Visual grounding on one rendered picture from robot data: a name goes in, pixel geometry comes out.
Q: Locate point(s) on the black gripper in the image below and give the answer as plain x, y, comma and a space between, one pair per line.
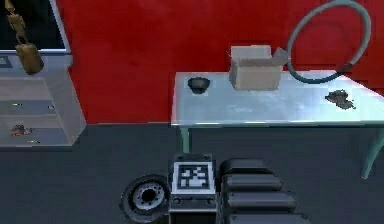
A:
146, 198

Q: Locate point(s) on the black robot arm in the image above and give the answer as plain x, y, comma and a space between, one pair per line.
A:
233, 193

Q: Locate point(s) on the black bowl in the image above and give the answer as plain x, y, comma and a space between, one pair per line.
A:
198, 84

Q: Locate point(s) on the small red grey object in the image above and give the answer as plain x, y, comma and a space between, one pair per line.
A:
20, 130

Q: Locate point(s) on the grey shelf unit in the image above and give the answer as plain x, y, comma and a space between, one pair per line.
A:
36, 100

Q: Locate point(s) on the pale green table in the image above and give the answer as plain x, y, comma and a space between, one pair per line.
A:
266, 106

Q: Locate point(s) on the beige cardboard box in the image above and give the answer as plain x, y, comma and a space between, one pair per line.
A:
256, 71

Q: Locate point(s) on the brown statuette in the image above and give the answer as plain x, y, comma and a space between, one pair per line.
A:
28, 55

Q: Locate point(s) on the dark window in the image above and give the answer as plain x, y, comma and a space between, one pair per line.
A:
33, 23

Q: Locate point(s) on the dark grey crumpled object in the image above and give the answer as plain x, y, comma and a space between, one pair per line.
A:
340, 98

